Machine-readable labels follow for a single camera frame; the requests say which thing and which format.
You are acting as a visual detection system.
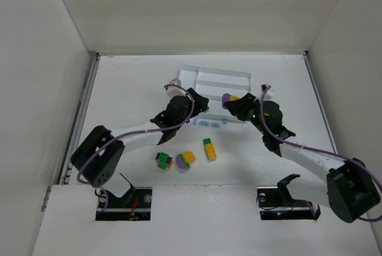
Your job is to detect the purple round lego piece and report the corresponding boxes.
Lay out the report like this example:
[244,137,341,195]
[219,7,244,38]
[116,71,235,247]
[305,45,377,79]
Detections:
[221,93,233,109]

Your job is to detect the small yellow lego piece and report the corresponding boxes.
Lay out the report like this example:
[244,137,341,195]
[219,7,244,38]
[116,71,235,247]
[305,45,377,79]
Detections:
[230,95,239,101]

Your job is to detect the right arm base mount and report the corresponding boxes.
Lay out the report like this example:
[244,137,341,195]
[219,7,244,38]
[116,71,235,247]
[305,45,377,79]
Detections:
[255,174,321,221]

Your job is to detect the yellow long lego brick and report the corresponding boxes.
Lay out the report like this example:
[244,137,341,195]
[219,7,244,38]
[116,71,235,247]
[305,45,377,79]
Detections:
[205,143,217,161]

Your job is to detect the white divided sorting tray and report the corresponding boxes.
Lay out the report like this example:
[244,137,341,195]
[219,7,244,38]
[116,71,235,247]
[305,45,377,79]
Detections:
[178,65,251,123]

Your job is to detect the green purple yellow lego cluster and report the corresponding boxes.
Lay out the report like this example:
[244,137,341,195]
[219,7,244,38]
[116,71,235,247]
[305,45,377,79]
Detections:
[155,152,173,169]

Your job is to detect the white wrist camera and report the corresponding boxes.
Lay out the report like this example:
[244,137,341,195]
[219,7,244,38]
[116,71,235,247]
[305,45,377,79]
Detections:
[164,78,181,94]
[261,84,273,100]

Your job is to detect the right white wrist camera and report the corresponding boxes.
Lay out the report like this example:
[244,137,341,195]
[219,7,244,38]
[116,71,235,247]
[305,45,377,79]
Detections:
[261,84,273,100]

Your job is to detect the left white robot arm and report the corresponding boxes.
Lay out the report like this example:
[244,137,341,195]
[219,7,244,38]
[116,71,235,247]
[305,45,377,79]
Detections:
[70,85,209,208]

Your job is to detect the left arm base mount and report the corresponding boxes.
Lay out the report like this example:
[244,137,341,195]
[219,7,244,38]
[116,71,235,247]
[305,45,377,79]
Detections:
[94,173,153,222]

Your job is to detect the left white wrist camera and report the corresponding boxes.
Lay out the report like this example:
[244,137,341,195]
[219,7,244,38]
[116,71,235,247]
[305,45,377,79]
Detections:
[164,78,181,94]

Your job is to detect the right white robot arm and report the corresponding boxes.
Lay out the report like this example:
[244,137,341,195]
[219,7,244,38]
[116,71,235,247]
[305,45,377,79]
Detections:
[221,93,381,223]

